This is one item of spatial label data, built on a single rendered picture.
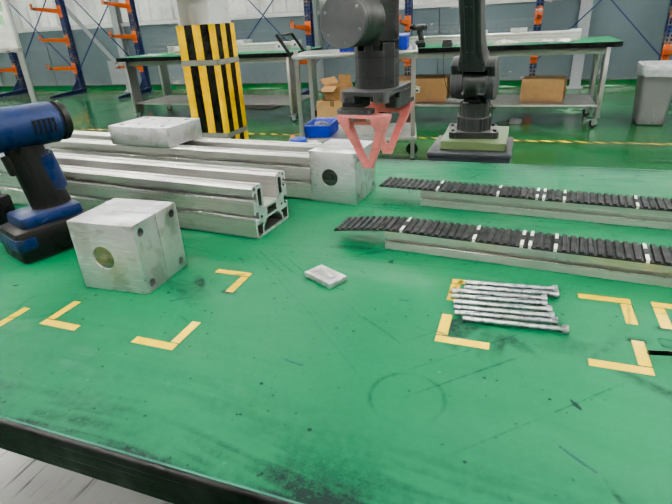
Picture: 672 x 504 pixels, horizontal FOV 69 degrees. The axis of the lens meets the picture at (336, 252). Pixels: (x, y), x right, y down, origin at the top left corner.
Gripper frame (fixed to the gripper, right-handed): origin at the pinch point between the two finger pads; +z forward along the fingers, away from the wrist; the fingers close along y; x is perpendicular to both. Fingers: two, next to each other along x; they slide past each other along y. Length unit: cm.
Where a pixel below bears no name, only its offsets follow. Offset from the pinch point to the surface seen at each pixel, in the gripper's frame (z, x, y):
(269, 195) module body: 8.6, -20.0, -1.9
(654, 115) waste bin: 83, 98, -499
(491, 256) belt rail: 12.2, 16.7, 2.2
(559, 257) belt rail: 11.1, 24.9, 2.1
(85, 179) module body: 6, -54, 5
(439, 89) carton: 58, -107, -482
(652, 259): 10.0, 34.8, 1.7
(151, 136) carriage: 3, -55, -13
